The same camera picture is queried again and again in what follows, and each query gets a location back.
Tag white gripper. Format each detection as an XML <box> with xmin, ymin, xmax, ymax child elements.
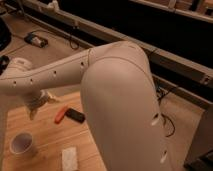
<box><xmin>23</xmin><ymin>90</ymin><xmax>60</xmax><ymax>120</ymax></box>

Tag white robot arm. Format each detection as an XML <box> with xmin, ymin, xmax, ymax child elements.
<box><xmin>0</xmin><ymin>41</ymin><xmax>172</xmax><ymax>171</ymax></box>

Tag black rectangular block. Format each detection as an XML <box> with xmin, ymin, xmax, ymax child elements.
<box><xmin>65</xmin><ymin>108</ymin><xmax>85</xmax><ymax>123</ymax></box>

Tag white sponge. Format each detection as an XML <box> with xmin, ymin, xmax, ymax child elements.
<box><xmin>62</xmin><ymin>147</ymin><xmax>78</xmax><ymax>171</ymax></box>

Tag black office chair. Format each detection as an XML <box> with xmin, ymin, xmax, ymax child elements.
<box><xmin>0</xmin><ymin>18</ymin><xmax>11</xmax><ymax>75</ymax></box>

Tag long metal rail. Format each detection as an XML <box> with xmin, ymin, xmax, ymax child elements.
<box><xmin>19</xmin><ymin>0</ymin><xmax>213</xmax><ymax>89</ymax></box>

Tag black floor cables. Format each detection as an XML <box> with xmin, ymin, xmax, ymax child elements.
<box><xmin>153</xmin><ymin>79</ymin><xmax>178</xmax><ymax>138</ymax></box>

